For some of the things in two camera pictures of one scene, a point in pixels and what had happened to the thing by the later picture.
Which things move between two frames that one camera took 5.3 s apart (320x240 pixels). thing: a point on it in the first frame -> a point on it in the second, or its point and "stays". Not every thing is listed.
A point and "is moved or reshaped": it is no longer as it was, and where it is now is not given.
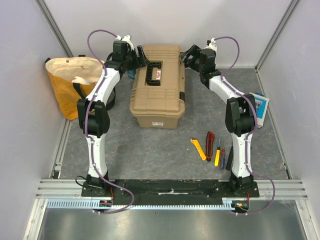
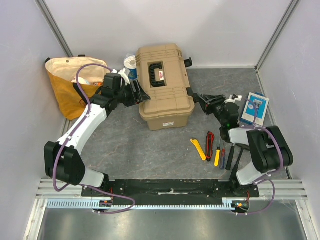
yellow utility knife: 199,149 stays
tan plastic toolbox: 158,93 is moved or reshaped
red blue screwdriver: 223,157 stays
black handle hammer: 230,162 stays
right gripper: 193,56 -> 208,103
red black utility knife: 210,140 stays
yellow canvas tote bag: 74,78 stays
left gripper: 141,62 -> 141,96
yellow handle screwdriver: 217,156 stays
